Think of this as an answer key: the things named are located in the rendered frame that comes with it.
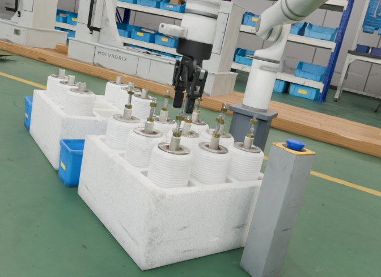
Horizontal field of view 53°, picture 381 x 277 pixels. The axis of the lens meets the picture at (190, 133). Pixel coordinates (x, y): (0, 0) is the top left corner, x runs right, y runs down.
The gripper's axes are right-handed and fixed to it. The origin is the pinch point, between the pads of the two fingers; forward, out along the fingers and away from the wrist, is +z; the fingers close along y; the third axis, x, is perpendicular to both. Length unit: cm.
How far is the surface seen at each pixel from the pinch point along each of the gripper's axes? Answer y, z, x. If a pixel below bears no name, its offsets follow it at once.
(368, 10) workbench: 408, -106, -438
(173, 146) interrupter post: -0.9, 9.3, 0.7
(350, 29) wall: 596, -96, -589
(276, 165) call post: -11.9, 8.1, -19.5
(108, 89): 80, 13, 1
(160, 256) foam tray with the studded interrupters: -8.4, 32.3, 1.5
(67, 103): 51, 14, 19
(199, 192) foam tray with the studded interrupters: -6.5, 17.5, -5.5
